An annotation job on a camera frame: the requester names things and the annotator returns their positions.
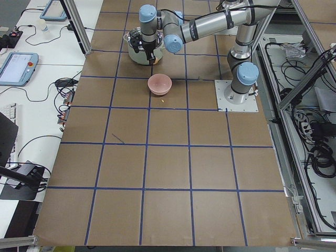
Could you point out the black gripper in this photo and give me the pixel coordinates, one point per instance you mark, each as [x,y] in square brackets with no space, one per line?
[148,46]

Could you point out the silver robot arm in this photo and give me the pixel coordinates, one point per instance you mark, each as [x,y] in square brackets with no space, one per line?
[244,15]

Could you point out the pink bowl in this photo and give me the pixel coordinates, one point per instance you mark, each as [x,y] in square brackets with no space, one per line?
[159,84]

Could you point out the black power adapter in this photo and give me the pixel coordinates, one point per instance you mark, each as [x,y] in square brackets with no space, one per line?
[65,82]

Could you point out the far blue teach pendant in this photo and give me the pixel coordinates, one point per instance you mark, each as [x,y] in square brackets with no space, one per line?
[53,11]

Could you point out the blue teach pendant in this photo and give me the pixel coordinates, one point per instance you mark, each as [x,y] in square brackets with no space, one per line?
[53,11]
[18,68]

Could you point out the white plastic cup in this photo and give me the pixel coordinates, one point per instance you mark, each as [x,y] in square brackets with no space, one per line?
[43,26]

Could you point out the near blue teach pendant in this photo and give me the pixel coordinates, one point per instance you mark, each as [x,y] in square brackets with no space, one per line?
[18,68]

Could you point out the white keyboard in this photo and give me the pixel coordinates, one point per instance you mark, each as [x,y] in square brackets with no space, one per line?
[10,111]

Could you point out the aluminium frame post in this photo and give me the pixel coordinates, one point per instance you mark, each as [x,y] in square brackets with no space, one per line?
[75,21]

